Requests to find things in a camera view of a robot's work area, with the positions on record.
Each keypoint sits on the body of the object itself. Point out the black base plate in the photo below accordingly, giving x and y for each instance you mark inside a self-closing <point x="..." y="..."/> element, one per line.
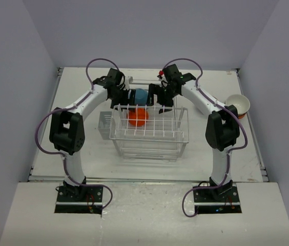
<point x="226" y="203"/>
<point x="87" y="201"/>

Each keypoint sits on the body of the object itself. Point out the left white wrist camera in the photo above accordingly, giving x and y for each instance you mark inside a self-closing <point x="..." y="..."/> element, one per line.
<point x="128" y="80"/>

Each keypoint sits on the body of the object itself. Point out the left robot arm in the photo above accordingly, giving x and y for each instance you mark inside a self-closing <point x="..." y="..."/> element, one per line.
<point x="67" y="132"/>

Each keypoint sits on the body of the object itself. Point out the blue plastic bowl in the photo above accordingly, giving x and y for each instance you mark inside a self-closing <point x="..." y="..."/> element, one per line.
<point x="141" y="96"/>

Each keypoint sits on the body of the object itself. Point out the small orange plastic bowl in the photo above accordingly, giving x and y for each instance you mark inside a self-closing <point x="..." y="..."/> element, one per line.
<point x="137" y="117"/>

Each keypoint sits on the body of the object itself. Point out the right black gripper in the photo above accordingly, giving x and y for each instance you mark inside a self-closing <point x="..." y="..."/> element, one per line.
<point x="154" y="89"/>

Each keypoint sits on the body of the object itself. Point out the clear plastic cutlery holder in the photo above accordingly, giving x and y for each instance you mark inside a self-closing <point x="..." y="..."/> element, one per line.
<point x="104" y="124"/>

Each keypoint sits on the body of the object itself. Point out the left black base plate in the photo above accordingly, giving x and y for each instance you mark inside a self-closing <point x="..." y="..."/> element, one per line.
<point x="87" y="201"/>

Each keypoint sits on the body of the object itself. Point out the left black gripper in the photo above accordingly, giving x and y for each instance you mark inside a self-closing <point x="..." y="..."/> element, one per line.
<point x="129" y="101"/>

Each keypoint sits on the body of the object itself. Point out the white wire dish rack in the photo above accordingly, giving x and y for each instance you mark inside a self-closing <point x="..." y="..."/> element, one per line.
<point x="163" y="137"/>

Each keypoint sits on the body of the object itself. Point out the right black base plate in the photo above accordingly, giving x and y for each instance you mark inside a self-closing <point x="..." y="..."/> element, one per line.
<point x="226" y="203"/>

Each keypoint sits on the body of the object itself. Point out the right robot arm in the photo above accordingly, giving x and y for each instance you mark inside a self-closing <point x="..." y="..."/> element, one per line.
<point x="222" y="128"/>

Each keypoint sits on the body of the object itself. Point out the large orange ceramic bowl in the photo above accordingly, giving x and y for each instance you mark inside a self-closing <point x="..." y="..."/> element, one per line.
<point x="241" y="116"/>

